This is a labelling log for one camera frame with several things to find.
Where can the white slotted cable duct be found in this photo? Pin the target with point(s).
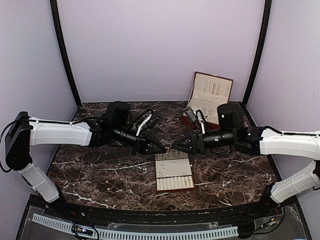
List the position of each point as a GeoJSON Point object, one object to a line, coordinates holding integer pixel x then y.
{"type": "Point", "coordinates": [119, 231]}

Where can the black right frame post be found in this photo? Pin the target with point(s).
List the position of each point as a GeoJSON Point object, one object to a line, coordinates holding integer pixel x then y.
{"type": "Point", "coordinates": [259, 51]}

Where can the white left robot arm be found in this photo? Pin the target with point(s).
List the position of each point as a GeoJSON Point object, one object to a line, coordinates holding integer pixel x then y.
{"type": "Point", "coordinates": [116, 124]}

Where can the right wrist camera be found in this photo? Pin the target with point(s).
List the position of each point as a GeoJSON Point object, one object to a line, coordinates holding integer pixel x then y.
{"type": "Point", "coordinates": [197, 118]}

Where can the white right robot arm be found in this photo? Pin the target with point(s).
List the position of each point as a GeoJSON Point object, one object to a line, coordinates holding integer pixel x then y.
{"type": "Point", "coordinates": [260, 141]}

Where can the red wooden jewelry box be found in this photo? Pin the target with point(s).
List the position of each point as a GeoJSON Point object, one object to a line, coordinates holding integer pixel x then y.
{"type": "Point", "coordinates": [208, 92]}

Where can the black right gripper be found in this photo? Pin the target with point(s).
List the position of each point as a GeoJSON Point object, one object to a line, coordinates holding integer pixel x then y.
{"type": "Point", "coordinates": [197, 143]}

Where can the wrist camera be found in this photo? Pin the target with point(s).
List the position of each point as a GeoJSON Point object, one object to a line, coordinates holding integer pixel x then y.
{"type": "Point", "coordinates": [148, 123]}
{"type": "Point", "coordinates": [197, 118]}

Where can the beige jewelry tray insert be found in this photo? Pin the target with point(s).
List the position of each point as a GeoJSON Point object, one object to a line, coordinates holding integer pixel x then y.
{"type": "Point", "coordinates": [173, 172]}

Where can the black front table rail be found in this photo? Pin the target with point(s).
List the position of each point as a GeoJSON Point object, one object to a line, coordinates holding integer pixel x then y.
{"type": "Point", "coordinates": [241, 214]}

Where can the black frame post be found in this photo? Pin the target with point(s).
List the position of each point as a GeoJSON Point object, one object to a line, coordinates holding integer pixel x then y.
{"type": "Point", "coordinates": [259, 51]}
{"type": "Point", "coordinates": [63, 51]}

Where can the black left frame post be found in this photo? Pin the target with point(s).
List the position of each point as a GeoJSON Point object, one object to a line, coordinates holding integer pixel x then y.
{"type": "Point", "coordinates": [63, 51]}

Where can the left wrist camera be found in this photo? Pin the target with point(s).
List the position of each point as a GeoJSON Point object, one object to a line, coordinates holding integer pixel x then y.
{"type": "Point", "coordinates": [148, 123]}

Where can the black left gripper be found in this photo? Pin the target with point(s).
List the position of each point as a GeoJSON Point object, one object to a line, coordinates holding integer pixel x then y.
{"type": "Point", "coordinates": [141, 144]}

